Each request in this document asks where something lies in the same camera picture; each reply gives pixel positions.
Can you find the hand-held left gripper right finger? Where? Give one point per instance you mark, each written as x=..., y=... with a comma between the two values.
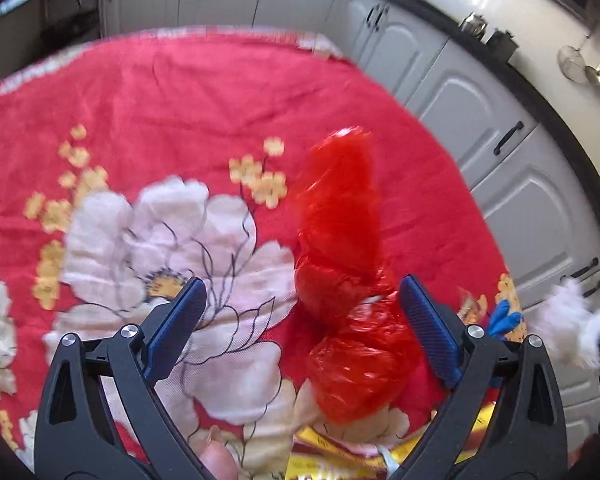
x=430, y=330

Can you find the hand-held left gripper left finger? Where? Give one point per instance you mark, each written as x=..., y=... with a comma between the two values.
x=180, y=320

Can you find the white tissue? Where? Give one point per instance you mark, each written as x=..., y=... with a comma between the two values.
x=565, y=325

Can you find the red plastic bag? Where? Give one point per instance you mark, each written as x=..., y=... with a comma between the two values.
x=340, y=240

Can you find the person's left hand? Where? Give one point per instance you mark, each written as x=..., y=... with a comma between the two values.
x=220, y=462

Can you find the blue disposable glove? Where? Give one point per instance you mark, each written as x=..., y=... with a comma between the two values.
x=502, y=317

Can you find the yellow snack packet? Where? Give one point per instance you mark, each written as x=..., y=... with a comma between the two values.
x=330, y=455

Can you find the white kitchen cabinets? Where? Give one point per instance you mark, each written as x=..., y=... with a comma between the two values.
x=525, y=200

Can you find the red floral blanket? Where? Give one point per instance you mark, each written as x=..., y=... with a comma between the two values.
x=180, y=110

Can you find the black kettle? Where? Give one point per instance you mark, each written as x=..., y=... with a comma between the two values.
x=502, y=44

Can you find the steel ladle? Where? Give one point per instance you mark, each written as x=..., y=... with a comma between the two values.
x=594, y=74

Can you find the steel kettle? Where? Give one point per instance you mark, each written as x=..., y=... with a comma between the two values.
x=473, y=25

